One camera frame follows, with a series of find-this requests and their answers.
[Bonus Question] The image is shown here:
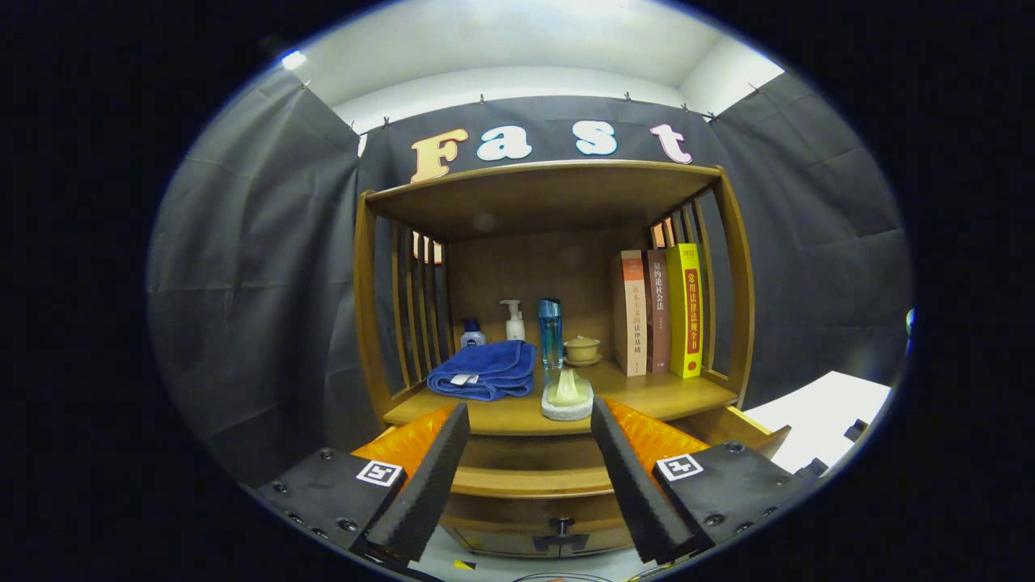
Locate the wooden cabinet with slatted sides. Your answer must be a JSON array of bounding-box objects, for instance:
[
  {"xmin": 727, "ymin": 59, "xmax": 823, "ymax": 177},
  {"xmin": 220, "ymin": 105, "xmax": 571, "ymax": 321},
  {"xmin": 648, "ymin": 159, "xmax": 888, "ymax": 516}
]
[{"xmin": 353, "ymin": 159, "xmax": 755, "ymax": 560}]

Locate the beige book orange band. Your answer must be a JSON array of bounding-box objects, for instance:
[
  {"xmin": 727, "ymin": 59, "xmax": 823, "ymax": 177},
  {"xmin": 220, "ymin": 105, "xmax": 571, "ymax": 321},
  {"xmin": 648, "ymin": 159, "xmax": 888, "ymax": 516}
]
[{"xmin": 612, "ymin": 250, "xmax": 648, "ymax": 377}]

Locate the blue folded towel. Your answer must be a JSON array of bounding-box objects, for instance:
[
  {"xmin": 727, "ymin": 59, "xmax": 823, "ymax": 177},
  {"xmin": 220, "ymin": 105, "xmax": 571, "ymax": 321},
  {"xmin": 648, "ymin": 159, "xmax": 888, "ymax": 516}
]
[{"xmin": 426, "ymin": 340, "xmax": 538, "ymax": 402}]

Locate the brown book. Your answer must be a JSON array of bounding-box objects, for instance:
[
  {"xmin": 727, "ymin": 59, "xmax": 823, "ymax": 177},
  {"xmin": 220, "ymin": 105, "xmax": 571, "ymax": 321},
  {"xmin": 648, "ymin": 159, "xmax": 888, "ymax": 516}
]
[{"xmin": 644, "ymin": 249, "xmax": 672, "ymax": 374}]

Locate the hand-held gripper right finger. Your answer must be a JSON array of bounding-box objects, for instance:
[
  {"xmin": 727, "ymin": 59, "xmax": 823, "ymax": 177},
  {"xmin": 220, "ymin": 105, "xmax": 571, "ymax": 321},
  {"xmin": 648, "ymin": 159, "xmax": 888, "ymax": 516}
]
[{"xmin": 590, "ymin": 396, "xmax": 809, "ymax": 565}]

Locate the yellow book red label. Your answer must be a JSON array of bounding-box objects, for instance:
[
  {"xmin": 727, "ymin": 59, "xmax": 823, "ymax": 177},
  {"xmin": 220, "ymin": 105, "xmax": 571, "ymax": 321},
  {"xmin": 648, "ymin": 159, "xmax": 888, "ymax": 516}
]
[{"xmin": 665, "ymin": 243, "xmax": 704, "ymax": 379}]

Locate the wooden countertop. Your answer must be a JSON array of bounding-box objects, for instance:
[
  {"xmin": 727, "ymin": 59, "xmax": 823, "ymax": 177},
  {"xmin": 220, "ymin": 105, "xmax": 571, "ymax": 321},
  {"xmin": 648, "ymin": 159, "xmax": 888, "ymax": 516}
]
[{"xmin": 382, "ymin": 360, "xmax": 738, "ymax": 437}]

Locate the wooden drawer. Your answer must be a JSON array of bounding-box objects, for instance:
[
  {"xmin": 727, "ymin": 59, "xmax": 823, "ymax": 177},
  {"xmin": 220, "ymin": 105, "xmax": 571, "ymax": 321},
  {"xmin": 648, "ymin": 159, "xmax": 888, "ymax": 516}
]
[{"xmin": 388, "ymin": 404, "xmax": 792, "ymax": 534}]

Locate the wooden cabinet door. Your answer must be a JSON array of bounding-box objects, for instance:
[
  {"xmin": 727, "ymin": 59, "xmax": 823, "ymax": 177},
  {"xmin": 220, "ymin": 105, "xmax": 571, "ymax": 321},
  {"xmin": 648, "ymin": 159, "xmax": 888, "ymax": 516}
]
[
  {"xmin": 443, "ymin": 527, "xmax": 560, "ymax": 559},
  {"xmin": 558, "ymin": 527, "xmax": 636, "ymax": 557}
]

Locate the white flat board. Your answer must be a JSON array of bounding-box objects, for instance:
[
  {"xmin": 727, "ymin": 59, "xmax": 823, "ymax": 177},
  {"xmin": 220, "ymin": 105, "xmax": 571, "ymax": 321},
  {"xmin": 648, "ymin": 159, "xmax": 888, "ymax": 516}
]
[{"xmin": 742, "ymin": 370, "xmax": 892, "ymax": 470}]

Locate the cream handled scrub brush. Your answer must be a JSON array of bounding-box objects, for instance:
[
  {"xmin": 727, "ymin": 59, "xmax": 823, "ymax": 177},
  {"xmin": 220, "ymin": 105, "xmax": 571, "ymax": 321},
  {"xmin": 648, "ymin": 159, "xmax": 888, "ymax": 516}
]
[{"xmin": 540, "ymin": 368, "xmax": 595, "ymax": 422}]

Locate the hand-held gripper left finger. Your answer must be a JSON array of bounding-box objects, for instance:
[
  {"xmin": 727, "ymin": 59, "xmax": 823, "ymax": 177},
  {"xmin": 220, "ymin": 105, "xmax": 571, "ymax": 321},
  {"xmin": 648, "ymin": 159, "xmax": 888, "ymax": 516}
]
[{"xmin": 252, "ymin": 402, "xmax": 471, "ymax": 567}]

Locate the tall blue glass bottle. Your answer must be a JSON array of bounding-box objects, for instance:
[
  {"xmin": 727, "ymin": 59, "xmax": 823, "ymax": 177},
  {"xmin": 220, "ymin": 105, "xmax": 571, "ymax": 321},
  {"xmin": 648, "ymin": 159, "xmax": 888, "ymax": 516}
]
[{"xmin": 538, "ymin": 298, "xmax": 564, "ymax": 371}]

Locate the black backdrop cloth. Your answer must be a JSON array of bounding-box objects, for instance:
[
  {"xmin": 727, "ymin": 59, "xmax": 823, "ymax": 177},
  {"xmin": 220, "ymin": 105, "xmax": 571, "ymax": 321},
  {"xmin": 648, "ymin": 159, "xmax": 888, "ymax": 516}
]
[{"xmin": 148, "ymin": 69, "xmax": 910, "ymax": 486}]

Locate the yellow lidded teacup with saucer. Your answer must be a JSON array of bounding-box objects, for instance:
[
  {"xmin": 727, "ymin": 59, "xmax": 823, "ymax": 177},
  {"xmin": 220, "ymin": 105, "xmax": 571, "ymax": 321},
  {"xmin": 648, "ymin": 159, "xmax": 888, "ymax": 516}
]
[{"xmin": 563, "ymin": 335, "xmax": 602, "ymax": 368}]

